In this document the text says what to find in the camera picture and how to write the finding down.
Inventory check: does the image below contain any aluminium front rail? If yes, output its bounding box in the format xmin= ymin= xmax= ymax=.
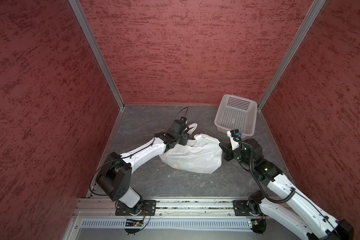
xmin=73 ymin=197 xmax=317 ymax=219

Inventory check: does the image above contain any white perforated plastic basket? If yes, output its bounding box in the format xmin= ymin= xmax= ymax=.
xmin=214 ymin=94 xmax=258 ymax=137

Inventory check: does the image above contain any right circuit board with wires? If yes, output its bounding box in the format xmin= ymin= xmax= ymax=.
xmin=251 ymin=215 xmax=267 ymax=235

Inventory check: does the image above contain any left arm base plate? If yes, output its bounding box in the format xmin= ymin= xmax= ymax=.
xmin=115 ymin=200 xmax=157 ymax=216

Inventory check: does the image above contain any left aluminium corner post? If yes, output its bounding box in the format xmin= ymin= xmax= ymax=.
xmin=69 ymin=0 xmax=125 ymax=111

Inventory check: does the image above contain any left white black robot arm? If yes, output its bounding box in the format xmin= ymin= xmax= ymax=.
xmin=89 ymin=117 xmax=190 ymax=216

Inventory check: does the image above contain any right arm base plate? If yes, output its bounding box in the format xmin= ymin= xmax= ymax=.
xmin=232 ymin=200 xmax=253 ymax=217

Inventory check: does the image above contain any white plastic bag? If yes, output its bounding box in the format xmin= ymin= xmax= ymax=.
xmin=160 ymin=134 xmax=223 ymax=174

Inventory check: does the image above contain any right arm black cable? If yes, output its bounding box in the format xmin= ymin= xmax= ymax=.
xmin=232 ymin=136 xmax=297 ymax=205

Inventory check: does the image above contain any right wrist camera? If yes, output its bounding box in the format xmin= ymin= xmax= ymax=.
xmin=227 ymin=129 xmax=242 ymax=151

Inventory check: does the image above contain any aluminium corner post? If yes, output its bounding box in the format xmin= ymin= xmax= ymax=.
xmin=258 ymin=0 xmax=326 ymax=111
xmin=69 ymin=0 xmax=125 ymax=111

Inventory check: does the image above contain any circuit board with wires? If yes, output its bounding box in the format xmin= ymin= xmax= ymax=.
xmin=251 ymin=215 xmax=267 ymax=235
xmin=124 ymin=216 xmax=151 ymax=235

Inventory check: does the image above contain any right aluminium corner post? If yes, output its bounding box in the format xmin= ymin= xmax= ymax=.
xmin=258 ymin=0 xmax=326 ymax=111

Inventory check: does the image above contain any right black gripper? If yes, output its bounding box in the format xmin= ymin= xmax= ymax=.
xmin=218 ymin=142 xmax=253 ymax=168

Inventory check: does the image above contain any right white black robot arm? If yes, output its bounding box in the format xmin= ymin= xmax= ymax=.
xmin=219 ymin=136 xmax=355 ymax=240

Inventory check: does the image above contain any left circuit board with wires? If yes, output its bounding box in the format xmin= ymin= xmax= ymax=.
xmin=124 ymin=216 xmax=151 ymax=235

